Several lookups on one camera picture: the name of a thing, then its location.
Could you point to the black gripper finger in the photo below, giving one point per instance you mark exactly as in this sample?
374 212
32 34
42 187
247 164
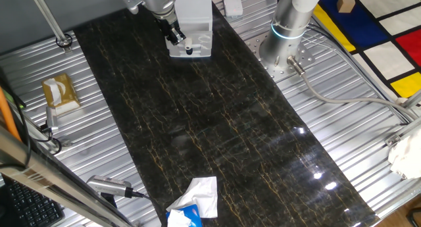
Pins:
171 39
180 34

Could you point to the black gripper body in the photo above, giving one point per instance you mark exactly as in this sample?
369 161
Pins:
169 28

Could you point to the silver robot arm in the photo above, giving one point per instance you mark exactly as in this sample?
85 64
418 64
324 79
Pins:
289 19

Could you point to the white plastic drawer cabinet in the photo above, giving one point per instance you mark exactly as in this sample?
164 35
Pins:
194 10

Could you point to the white power strip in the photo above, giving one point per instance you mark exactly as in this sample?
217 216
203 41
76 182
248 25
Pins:
232 3

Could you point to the black marble pattern mat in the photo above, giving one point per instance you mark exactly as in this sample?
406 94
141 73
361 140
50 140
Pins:
213 121

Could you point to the metal stand pole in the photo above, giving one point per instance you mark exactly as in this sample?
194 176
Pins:
49 19

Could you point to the yellow tissue box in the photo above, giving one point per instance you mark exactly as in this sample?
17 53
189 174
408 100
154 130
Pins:
60 93

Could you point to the small silver mounted device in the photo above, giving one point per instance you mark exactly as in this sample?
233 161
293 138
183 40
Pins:
52 118

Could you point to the white tissue paper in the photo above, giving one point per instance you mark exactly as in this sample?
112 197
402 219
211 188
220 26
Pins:
202 195

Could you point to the wooden cube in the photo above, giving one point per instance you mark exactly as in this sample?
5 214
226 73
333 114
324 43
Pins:
346 3

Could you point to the blue tissue packet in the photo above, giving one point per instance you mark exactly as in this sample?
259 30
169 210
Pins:
192 214

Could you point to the orange pole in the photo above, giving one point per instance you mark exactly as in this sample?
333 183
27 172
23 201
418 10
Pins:
8 115

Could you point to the colourful block pattern mat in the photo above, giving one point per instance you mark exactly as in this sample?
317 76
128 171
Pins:
378 29

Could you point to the black keyboard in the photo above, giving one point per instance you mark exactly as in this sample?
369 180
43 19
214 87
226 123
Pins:
33 204

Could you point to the aluminium profile bar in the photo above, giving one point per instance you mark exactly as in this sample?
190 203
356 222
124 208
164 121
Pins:
411 125

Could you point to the white crumpled cloth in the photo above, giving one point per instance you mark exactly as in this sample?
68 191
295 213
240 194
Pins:
406 154

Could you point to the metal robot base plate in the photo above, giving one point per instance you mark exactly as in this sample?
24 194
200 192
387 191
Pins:
263 56

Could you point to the ribbed silver camera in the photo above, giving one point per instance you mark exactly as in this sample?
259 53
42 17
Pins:
108 185

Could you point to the metal frame rail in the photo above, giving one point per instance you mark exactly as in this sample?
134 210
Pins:
49 182

